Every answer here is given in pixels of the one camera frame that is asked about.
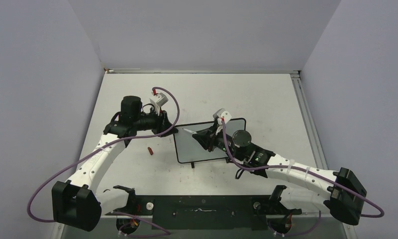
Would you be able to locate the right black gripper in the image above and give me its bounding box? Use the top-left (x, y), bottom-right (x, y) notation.
top-left (193, 122), bottom-right (245, 162)

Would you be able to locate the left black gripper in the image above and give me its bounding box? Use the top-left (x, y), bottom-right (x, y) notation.
top-left (133, 106), bottom-right (178, 137)

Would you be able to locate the white whiteboard marker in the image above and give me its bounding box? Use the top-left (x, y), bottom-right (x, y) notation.
top-left (182, 128), bottom-right (197, 134)

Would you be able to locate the black framed whiteboard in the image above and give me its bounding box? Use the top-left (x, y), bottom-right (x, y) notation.
top-left (173, 121), bottom-right (227, 164)

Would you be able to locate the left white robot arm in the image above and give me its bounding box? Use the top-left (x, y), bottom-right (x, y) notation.
top-left (52, 93), bottom-right (178, 232)

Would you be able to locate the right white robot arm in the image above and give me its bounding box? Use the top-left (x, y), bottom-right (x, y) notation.
top-left (192, 125), bottom-right (367, 226)

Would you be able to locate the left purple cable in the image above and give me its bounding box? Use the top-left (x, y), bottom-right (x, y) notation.
top-left (27, 87), bottom-right (181, 223)

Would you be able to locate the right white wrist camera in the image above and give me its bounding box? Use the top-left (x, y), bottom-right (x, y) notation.
top-left (213, 108), bottom-right (232, 134)

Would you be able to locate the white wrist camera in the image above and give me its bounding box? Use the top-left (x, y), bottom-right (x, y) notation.
top-left (213, 108), bottom-right (232, 134)
top-left (149, 93), bottom-right (168, 116)

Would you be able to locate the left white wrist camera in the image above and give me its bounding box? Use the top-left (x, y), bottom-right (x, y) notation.
top-left (149, 93), bottom-right (168, 116)

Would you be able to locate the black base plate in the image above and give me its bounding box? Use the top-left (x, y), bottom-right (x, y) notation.
top-left (129, 195), bottom-right (282, 230)

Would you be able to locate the aluminium rail frame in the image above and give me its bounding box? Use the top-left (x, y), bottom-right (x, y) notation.
top-left (55, 68), bottom-right (355, 232)

